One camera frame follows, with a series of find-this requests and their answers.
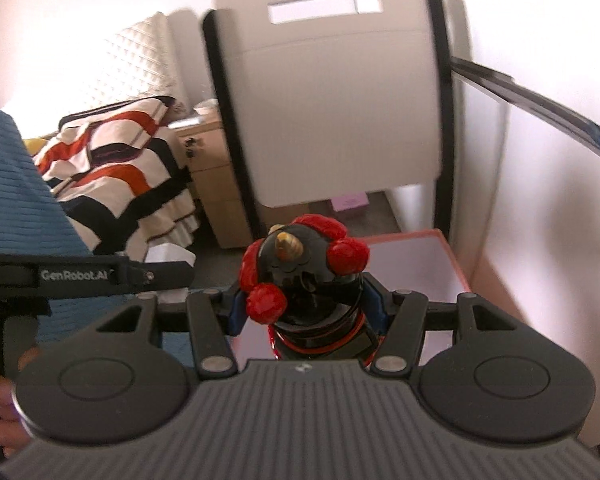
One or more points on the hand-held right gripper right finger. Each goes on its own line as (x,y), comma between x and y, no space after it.
(375,310)

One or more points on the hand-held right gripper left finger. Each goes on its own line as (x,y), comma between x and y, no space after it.
(236,317)

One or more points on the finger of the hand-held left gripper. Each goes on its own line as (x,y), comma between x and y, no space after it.
(165,274)

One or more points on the black and red figurine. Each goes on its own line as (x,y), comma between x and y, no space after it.
(310,280)

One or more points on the blue quilted mat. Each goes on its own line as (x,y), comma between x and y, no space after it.
(15,190)

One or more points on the wooden cabinet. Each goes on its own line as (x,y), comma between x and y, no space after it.
(215,185)

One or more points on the striped bedspread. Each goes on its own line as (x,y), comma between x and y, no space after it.
(120,170)

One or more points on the keys in cabinet lock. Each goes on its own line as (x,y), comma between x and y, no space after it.
(192,147)

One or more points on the clutter on cabinet top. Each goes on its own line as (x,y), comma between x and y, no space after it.
(195,112)

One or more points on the white quilted pillow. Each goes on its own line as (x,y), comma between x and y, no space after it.
(130,65)

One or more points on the white chair black frame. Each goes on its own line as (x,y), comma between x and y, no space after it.
(340,100)

